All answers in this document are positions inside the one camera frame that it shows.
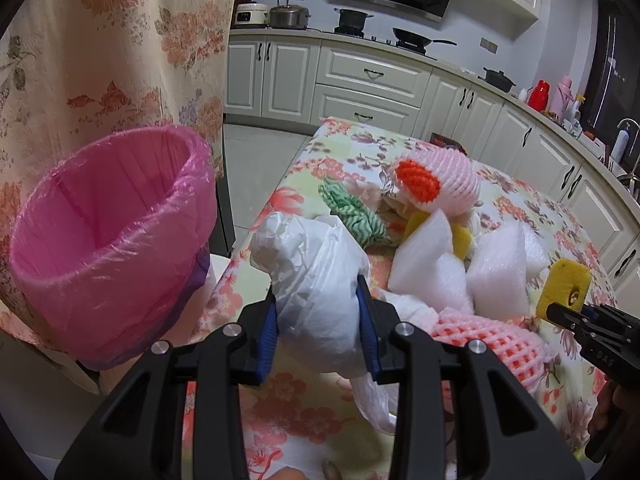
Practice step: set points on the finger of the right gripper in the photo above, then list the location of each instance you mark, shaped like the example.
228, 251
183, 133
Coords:
591, 313
571, 320

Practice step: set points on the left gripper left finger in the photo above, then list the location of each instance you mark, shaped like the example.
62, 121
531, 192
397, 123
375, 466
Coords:
136, 433

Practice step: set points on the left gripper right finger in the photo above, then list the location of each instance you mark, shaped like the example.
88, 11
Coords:
500, 431

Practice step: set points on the yellow sponge with hole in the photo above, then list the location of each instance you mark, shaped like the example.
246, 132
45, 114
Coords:
567, 284

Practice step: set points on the white foam block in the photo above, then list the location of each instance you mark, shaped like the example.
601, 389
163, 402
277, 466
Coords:
504, 262
426, 267

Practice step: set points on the white plastic bag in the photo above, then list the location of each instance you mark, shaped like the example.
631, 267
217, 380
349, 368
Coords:
314, 266

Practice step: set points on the pink lined trash bin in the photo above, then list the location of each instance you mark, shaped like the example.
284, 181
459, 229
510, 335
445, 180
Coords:
113, 241

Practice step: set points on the person's right hand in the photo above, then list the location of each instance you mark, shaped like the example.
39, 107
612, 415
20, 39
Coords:
599, 418

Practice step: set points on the person's left hand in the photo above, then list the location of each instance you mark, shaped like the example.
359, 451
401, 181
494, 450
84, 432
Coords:
328, 470

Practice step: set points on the pink foam net front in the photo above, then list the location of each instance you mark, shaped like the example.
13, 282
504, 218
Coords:
523, 352

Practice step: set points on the steel sink faucet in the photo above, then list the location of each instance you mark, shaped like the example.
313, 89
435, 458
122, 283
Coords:
630, 160

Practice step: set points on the yellow sponge middle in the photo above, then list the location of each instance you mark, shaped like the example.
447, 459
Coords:
463, 229

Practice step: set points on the white crumpled tissue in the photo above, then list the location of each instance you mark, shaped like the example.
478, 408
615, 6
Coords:
412, 310

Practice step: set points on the white pump bottle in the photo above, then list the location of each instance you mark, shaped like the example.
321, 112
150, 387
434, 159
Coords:
620, 145

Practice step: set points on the pink thermos bottle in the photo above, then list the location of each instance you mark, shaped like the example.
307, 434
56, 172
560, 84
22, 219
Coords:
564, 96

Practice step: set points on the pink foam net with orange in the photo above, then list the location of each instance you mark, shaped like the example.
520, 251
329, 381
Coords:
433, 178

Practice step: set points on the red thermos jug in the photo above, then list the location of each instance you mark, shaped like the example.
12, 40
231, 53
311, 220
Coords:
539, 96

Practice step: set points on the dark red floor bin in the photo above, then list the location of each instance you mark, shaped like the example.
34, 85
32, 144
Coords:
445, 142

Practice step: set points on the black casserole pot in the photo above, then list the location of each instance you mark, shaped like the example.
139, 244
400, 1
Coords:
498, 79

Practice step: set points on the black frying pan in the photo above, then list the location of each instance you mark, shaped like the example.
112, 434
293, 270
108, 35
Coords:
417, 43

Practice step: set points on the white lower cabinets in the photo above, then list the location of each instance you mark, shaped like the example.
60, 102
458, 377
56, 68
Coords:
299, 79

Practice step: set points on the black stock pot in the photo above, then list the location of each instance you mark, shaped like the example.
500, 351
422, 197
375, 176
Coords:
351, 22

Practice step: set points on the floral curtain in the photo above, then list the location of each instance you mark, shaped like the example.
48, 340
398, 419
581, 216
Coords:
76, 71

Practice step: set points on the steel pressure cooker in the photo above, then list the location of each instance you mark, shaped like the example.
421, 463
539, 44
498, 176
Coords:
288, 16

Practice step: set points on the white rice cooker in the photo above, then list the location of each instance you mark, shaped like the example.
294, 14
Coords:
251, 15

